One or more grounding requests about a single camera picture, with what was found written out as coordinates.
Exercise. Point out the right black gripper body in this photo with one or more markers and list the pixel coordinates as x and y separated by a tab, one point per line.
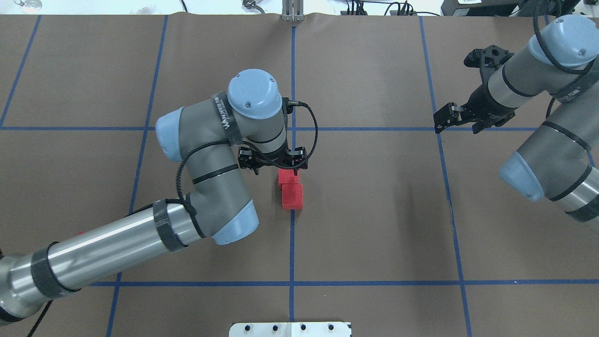
484	105

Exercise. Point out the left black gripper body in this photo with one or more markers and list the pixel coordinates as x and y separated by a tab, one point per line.
246	159

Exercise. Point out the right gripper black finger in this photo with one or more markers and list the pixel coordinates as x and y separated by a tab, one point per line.
448	115

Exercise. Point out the red cube block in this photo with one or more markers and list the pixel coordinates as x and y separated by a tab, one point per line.
286	177
292	196

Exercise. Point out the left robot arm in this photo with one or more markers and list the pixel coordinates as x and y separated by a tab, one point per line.
243	127

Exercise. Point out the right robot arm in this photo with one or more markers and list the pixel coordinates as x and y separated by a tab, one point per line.
560	59

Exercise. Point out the black box white label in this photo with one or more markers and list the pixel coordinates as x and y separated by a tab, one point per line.
478	7

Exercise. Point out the aluminium frame post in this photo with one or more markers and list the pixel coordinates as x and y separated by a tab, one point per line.
293	11

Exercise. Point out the white camera pillar base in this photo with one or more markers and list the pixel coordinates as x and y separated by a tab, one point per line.
291	329

